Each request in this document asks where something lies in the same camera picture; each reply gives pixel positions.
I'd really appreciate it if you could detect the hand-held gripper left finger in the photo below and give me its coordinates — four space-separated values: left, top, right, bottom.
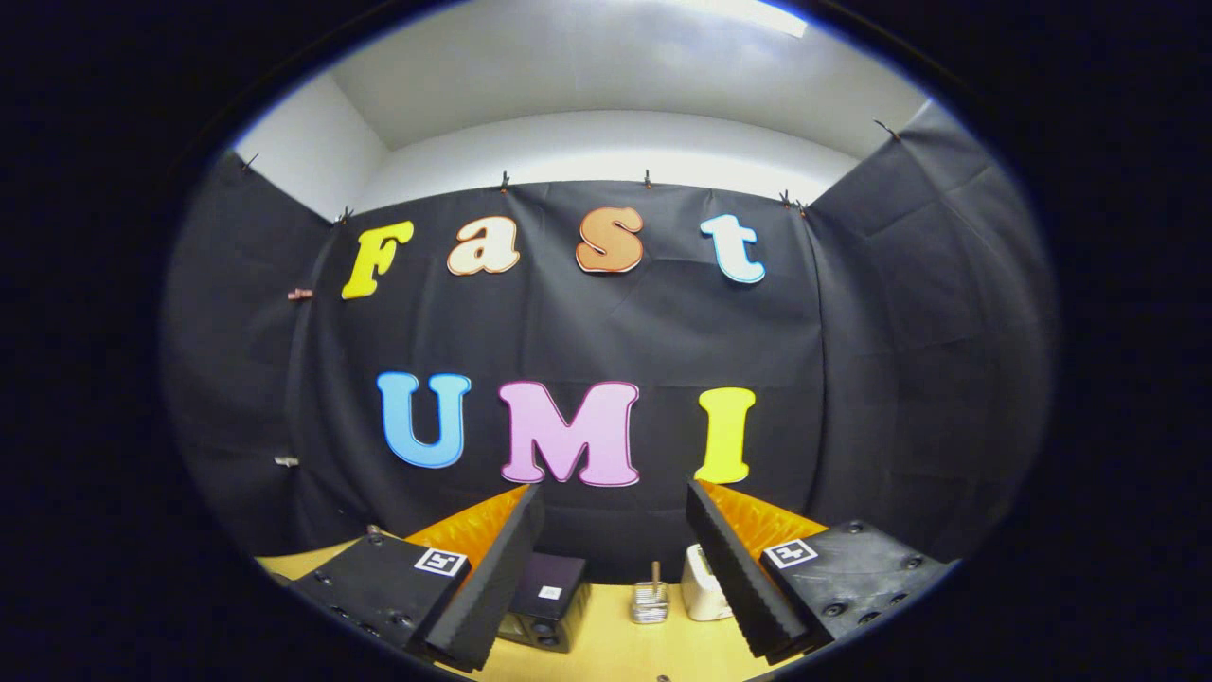
284 483 546 673

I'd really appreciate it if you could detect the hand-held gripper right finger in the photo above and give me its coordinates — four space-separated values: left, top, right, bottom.
686 478 955 664

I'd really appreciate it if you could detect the black toaster oven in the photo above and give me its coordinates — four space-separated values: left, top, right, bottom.
497 551 592 655

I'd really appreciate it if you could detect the cream bread toaster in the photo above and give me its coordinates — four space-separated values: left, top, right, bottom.
681 543 735 622

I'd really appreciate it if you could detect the metal wire holder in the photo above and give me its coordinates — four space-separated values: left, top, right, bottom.
631 580 670 625

